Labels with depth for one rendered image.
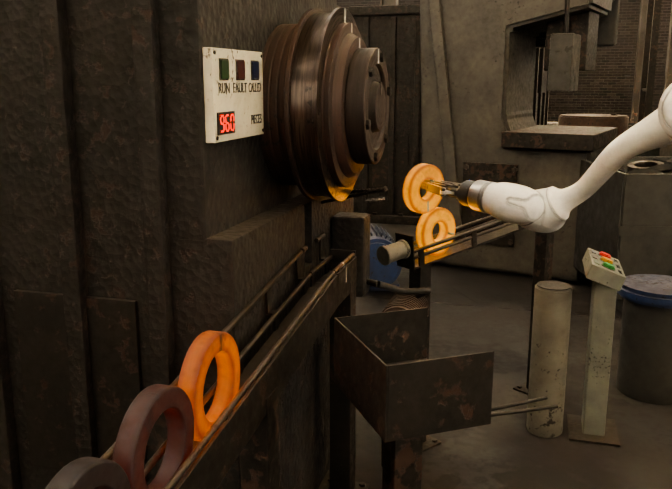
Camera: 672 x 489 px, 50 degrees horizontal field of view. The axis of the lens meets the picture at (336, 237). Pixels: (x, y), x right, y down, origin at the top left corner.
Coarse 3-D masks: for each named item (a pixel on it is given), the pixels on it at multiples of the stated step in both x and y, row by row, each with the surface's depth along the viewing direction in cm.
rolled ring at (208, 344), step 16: (208, 336) 118; (224, 336) 121; (192, 352) 115; (208, 352) 116; (224, 352) 123; (192, 368) 113; (224, 368) 126; (192, 384) 112; (224, 384) 127; (192, 400) 112; (224, 400) 126; (208, 416) 123
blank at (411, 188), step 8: (416, 168) 218; (424, 168) 218; (432, 168) 220; (408, 176) 218; (416, 176) 217; (424, 176) 219; (432, 176) 221; (440, 176) 223; (408, 184) 217; (416, 184) 217; (408, 192) 217; (416, 192) 218; (408, 200) 218; (416, 200) 219; (424, 200) 221; (432, 200) 223; (440, 200) 226; (416, 208) 220; (424, 208) 222; (432, 208) 224
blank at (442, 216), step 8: (440, 208) 226; (424, 216) 224; (432, 216) 224; (440, 216) 227; (448, 216) 229; (424, 224) 223; (432, 224) 225; (440, 224) 231; (448, 224) 230; (416, 232) 225; (424, 232) 223; (440, 232) 232; (448, 232) 230; (416, 240) 226; (424, 240) 224; (432, 240) 226; (432, 248) 227; (448, 248) 232
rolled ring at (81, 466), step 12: (72, 468) 86; (84, 468) 86; (96, 468) 87; (108, 468) 90; (120, 468) 93; (60, 480) 84; (72, 480) 84; (84, 480) 85; (96, 480) 88; (108, 480) 90; (120, 480) 93
